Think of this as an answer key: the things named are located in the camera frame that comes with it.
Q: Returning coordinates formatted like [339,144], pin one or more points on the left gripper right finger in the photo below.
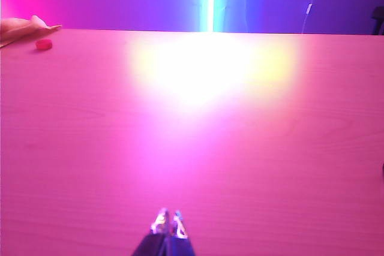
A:
[180,236]

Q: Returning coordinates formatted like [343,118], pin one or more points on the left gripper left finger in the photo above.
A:
[154,235]

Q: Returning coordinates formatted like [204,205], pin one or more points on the red bottle cap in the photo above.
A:
[44,44]

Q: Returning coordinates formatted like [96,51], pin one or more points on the crumpled white tissue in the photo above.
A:
[27,28]

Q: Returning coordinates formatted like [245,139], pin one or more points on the black office chair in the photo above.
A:
[378,20]

